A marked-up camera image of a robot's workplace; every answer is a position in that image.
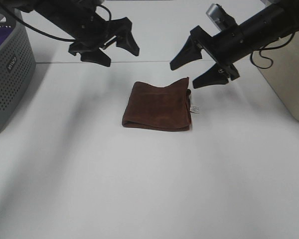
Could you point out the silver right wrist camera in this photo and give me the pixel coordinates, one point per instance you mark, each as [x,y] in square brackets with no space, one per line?
[221,19]

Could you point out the grey perforated laundry basket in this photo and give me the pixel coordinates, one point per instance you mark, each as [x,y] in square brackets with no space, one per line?
[17,66]

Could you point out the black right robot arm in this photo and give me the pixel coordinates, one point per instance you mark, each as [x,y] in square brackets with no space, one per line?
[235,41]

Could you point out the white towel care label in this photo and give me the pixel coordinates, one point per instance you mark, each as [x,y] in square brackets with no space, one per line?
[194,109]

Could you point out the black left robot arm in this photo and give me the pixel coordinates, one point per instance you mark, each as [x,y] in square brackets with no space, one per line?
[52,11]

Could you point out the beige storage bin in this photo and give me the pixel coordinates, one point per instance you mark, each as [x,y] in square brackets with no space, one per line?
[277,51]

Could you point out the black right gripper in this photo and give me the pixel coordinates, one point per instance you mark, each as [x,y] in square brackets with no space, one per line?
[225,48]

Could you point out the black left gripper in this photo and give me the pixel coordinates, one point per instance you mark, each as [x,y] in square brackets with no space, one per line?
[92,34]

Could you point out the brown square towel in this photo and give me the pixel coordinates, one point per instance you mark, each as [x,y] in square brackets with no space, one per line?
[159,108]

